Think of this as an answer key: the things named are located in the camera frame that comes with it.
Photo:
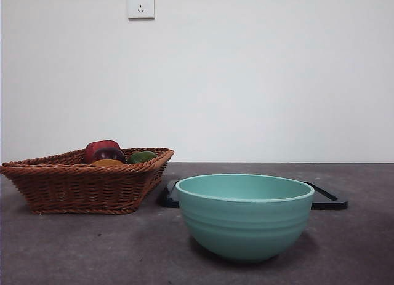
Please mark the yellow-brown mango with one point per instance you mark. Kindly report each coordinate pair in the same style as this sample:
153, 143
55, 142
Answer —
106, 162

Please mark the red apple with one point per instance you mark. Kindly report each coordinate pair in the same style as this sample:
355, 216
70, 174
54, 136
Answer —
98, 145

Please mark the dark red plum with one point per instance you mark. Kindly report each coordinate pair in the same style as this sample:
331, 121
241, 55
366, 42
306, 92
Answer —
109, 153

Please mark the dark green rectangular tray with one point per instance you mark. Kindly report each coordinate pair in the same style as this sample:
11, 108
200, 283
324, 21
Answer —
326, 200

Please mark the green lime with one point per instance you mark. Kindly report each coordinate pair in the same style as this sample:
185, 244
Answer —
140, 156

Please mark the white wall socket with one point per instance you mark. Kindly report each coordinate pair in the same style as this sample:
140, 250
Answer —
141, 5

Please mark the teal bowl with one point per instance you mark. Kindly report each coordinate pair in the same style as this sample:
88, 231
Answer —
244, 223

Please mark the brown wicker basket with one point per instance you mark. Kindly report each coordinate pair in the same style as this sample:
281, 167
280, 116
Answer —
80, 189

